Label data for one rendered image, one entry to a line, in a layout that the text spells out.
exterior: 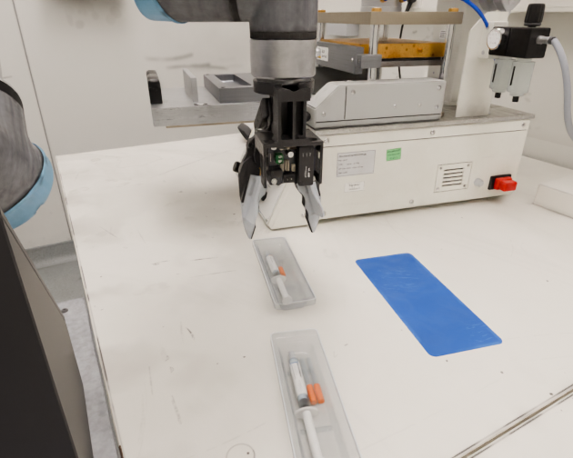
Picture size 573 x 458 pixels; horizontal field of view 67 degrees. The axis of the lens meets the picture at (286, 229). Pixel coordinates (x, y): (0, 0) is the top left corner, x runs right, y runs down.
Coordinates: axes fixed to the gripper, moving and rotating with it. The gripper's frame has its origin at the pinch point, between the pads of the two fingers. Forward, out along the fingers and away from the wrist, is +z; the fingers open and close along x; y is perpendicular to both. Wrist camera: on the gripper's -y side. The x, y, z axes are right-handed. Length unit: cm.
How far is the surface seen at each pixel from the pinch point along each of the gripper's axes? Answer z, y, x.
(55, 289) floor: 84, -129, -75
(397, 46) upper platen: -21.6, -24.2, 27.2
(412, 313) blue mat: 8.7, 12.4, 15.0
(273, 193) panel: 3.4, -21.1, 3.3
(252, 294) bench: 8.8, 3.1, -4.8
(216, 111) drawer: -12.2, -21.2, -6.3
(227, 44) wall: -14, -181, 14
